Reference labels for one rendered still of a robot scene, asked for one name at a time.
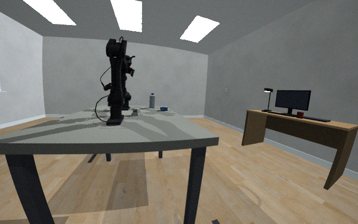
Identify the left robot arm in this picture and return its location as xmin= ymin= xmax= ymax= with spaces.
xmin=122 ymin=55 xmax=132 ymax=110

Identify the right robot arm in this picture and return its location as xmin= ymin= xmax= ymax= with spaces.
xmin=103 ymin=39 xmax=128 ymax=124

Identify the white bottle with blue cap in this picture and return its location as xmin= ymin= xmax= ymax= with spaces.
xmin=149 ymin=93 xmax=155 ymax=108

